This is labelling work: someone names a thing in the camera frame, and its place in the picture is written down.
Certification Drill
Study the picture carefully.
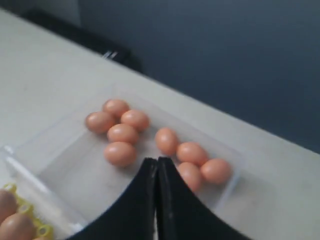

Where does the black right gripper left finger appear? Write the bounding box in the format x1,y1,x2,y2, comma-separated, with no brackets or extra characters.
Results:
68,158,158,240

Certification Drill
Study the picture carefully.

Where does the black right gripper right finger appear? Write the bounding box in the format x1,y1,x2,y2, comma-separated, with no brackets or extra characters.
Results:
155,157,247,240

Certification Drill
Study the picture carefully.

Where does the brown egg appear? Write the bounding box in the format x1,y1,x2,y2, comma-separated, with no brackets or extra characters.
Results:
0,189,18,223
107,123,139,145
103,141,137,167
176,141,209,166
177,162,203,192
120,109,150,132
0,213,36,240
85,111,116,134
102,98,130,119
154,127,179,156
200,158,233,185

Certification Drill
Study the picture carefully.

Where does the clear plastic box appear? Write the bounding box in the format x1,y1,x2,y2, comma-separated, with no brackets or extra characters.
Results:
0,85,244,240

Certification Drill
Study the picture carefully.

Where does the yellow plastic egg tray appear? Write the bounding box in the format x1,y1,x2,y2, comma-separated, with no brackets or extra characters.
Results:
2,182,55,240

